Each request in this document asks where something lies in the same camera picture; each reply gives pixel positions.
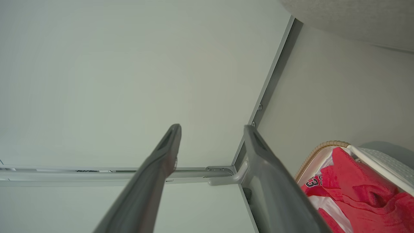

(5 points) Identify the red lettered jersey garment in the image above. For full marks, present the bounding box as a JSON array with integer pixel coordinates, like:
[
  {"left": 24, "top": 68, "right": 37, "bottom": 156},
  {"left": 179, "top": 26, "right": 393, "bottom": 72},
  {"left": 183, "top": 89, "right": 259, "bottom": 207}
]
[{"left": 301, "top": 147, "right": 414, "bottom": 233}]

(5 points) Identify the white shiny garment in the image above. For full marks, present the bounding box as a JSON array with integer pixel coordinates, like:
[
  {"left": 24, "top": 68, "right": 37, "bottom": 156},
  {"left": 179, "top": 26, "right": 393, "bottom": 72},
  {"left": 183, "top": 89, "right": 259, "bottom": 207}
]
[{"left": 308, "top": 195, "right": 354, "bottom": 233}]

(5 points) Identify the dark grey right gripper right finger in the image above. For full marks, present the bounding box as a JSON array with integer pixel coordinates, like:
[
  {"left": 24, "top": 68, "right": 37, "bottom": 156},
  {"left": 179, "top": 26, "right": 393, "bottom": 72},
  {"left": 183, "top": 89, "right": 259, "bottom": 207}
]
[{"left": 243, "top": 125, "right": 332, "bottom": 233}]

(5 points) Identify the grey aluminium rail with bracket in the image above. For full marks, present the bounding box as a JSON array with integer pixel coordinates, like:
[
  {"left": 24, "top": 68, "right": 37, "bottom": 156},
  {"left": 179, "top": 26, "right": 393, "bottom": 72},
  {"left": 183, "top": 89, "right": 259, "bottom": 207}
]
[{"left": 0, "top": 159, "right": 249, "bottom": 187}]

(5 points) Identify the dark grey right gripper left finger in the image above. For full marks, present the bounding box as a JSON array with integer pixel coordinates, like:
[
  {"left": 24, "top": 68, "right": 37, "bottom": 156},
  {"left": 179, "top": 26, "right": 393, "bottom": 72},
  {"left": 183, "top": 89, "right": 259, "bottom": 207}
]
[{"left": 93, "top": 124, "right": 182, "bottom": 233}]

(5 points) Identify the grey aluminium frame strip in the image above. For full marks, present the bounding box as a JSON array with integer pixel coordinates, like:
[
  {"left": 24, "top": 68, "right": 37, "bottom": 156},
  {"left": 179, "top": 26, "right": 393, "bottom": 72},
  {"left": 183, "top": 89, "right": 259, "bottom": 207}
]
[{"left": 231, "top": 16, "right": 304, "bottom": 169}]

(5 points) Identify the wicker laundry basket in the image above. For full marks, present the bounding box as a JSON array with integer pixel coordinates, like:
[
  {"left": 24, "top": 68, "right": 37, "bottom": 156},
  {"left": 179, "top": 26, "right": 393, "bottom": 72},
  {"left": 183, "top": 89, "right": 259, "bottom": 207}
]
[{"left": 295, "top": 140, "right": 414, "bottom": 233}]

